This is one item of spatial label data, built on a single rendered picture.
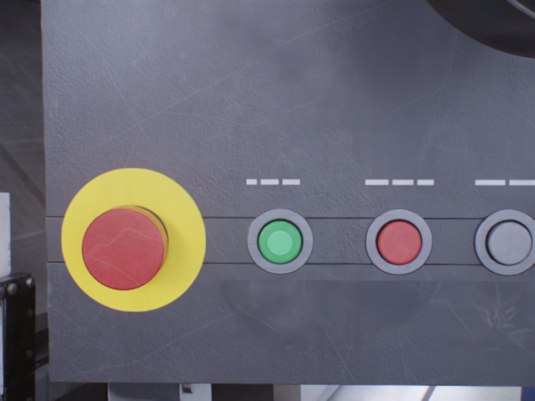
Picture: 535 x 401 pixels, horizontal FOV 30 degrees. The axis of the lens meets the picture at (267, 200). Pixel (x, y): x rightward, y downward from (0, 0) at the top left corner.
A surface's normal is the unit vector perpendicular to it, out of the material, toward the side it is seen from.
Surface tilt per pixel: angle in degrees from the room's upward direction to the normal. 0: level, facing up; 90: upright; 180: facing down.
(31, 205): 45
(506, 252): 89
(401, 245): 89
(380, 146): 89
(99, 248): 89
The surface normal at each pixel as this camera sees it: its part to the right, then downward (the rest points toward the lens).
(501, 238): -0.04, 0.11
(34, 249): 0.70, -0.66
